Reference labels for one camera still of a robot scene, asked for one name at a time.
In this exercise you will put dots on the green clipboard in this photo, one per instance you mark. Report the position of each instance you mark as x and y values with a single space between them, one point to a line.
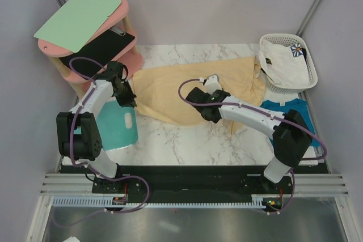
75 22

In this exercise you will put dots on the white t shirt with flower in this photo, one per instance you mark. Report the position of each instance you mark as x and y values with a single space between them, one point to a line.
284 65

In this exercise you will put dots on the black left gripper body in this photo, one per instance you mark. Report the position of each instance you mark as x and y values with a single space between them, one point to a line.
125 96

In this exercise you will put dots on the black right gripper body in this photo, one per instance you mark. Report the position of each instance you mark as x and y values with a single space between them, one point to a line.
205 117

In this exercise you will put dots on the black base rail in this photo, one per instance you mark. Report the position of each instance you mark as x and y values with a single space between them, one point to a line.
193 183

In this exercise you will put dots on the white plastic basket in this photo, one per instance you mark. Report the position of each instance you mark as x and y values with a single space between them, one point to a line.
286 39

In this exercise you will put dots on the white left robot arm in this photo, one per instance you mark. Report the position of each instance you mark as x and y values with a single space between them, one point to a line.
80 149

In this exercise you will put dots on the blue t shirt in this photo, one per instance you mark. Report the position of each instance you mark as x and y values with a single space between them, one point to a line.
294 111

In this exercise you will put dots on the black clipboard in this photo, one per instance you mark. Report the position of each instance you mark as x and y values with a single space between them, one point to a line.
102 50

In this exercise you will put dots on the white cable duct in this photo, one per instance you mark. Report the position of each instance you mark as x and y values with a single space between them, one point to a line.
113 202

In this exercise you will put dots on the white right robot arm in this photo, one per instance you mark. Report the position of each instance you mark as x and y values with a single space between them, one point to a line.
288 131

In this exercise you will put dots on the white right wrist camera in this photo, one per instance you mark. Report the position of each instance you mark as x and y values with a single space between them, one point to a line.
211 83

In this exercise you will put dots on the teal cutting board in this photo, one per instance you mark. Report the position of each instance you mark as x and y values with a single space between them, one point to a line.
114 125

